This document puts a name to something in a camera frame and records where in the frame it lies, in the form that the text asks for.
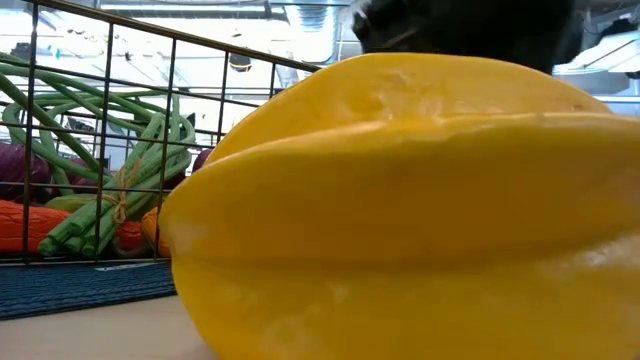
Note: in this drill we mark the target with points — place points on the red-orange carrot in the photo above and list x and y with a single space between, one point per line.
40 227

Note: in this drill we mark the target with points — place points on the purple vegetable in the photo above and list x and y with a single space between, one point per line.
202 159

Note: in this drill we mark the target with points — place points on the corrugated silver ventilation duct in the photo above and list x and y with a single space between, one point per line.
312 20

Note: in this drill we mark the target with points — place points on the yellow starfruit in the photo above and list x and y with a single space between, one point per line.
400 200

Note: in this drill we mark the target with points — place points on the light green vegetable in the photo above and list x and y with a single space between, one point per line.
75 202

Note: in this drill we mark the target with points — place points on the dark blue round placemat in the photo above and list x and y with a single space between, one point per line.
75 292

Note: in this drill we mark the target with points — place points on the orange carrot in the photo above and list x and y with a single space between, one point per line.
151 229

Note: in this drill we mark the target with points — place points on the green long bean bundle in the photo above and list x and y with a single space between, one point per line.
142 167

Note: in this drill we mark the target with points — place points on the black hanging ceiling lamp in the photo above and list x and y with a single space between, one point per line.
240 61
22 50

